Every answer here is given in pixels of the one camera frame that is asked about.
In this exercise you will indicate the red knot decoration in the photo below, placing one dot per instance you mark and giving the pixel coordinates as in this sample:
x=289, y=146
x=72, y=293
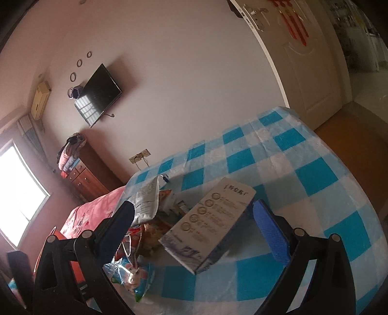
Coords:
x=292, y=21

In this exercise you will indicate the white door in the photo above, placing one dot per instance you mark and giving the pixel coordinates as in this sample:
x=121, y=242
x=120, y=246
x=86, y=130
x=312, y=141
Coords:
x=303, y=75

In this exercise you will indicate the yellowed wall air conditioner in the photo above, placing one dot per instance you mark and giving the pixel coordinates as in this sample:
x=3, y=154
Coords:
x=41, y=101

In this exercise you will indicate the dark hexagonal wall gadget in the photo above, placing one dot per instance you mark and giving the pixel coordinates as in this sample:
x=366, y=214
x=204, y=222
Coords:
x=75, y=92

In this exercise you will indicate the bright window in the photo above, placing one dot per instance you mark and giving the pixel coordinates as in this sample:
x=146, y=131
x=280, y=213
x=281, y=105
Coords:
x=18, y=187

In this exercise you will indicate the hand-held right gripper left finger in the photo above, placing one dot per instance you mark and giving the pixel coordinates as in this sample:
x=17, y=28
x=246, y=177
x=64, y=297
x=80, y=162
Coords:
x=119, y=221

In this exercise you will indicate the grey blue curtain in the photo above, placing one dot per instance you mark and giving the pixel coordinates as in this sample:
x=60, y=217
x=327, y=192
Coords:
x=28, y=136

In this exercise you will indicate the dark hanging cloth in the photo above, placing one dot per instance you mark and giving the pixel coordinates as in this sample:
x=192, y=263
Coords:
x=235, y=7

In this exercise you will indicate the blue white snack bag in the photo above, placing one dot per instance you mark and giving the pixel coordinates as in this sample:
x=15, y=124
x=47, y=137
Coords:
x=136, y=272

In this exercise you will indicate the yellow snack wrapper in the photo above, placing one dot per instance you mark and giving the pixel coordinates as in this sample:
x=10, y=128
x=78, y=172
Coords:
x=154, y=233

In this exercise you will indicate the stack of folded blankets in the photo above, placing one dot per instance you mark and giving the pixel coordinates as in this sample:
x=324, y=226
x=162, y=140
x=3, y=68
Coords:
x=68, y=154

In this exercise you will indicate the long white carton box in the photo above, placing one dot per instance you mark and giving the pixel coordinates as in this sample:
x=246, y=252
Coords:
x=206, y=221

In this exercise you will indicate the small beige wall socket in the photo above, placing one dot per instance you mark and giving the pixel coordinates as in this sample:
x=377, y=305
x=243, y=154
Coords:
x=146, y=152

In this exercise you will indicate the black wall television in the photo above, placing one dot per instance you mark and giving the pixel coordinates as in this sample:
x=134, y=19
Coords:
x=100, y=91

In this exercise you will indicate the brown wooden cabinet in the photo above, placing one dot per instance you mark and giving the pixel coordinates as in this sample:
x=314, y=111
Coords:
x=91, y=178

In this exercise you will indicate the blue white checkered tablecloth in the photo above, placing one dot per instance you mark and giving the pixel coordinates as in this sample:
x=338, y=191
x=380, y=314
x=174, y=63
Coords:
x=272, y=157

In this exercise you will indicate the white kitchen cabinet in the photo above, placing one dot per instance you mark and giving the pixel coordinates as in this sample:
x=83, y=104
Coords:
x=363, y=45

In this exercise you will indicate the silver snack bag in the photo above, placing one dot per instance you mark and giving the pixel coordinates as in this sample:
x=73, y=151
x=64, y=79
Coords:
x=147, y=200

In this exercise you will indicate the small blue clip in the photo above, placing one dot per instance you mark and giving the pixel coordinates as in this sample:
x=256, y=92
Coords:
x=164, y=179

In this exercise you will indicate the red snack packet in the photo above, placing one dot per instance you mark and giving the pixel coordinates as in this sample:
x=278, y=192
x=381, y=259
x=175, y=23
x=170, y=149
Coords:
x=133, y=239

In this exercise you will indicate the wide beige wall socket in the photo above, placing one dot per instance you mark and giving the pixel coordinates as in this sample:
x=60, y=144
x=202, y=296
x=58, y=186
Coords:
x=135, y=158

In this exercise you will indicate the orange snack wrapper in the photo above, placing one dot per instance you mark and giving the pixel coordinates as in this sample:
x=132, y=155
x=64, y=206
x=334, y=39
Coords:
x=166, y=195

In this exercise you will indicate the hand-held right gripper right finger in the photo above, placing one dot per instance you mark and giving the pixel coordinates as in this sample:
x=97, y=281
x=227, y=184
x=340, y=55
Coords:
x=272, y=233

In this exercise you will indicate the red box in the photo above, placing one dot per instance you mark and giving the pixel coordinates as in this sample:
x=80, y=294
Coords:
x=65, y=174

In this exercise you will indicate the brown sachet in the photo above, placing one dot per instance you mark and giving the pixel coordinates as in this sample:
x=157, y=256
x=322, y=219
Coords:
x=181, y=208

